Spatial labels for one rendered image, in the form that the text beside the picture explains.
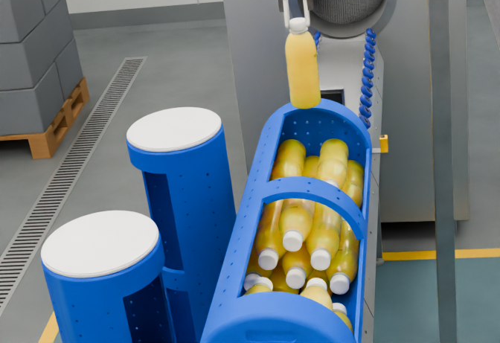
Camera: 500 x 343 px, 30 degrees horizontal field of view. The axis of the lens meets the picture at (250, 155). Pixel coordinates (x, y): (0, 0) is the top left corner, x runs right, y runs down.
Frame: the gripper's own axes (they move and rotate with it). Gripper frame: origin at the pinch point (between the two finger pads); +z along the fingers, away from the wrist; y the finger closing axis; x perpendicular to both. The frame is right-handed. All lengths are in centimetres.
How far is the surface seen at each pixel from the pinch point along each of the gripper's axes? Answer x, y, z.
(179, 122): -43, 43, 46
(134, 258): 28, 39, 46
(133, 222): 13, 43, 46
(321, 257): 42, -5, 38
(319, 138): -10.6, -1.3, 36.9
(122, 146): -240, 131, 149
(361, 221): 31.6, -12.9, 35.9
